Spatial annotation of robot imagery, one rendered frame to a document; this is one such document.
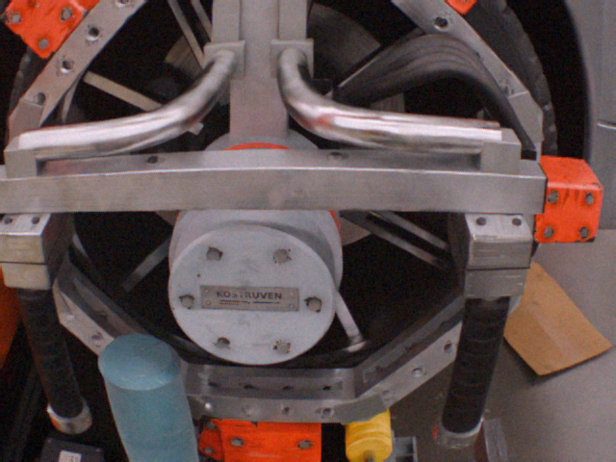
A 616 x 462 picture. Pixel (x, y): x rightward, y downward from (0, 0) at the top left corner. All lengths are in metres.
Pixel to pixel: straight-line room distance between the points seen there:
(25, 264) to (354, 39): 0.55
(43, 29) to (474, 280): 0.45
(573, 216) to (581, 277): 1.57
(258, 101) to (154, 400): 0.29
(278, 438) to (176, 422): 0.18
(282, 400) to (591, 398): 1.15
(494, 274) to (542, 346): 1.48
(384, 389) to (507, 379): 1.05
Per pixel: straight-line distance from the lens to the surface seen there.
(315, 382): 0.90
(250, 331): 0.63
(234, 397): 0.87
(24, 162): 0.54
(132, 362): 0.73
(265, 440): 0.90
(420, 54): 0.58
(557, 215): 0.78
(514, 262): 0.52
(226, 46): 0.66
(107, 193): 0.53
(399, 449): 1.47
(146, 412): 0.73
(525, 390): 1.86
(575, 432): 1.77
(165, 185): 0.52
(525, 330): 2.05
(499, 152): 0.52
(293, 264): 0.59
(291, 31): 0.66
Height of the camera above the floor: 1.19
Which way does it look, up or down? 29 degrees down
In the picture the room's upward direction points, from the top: straight up
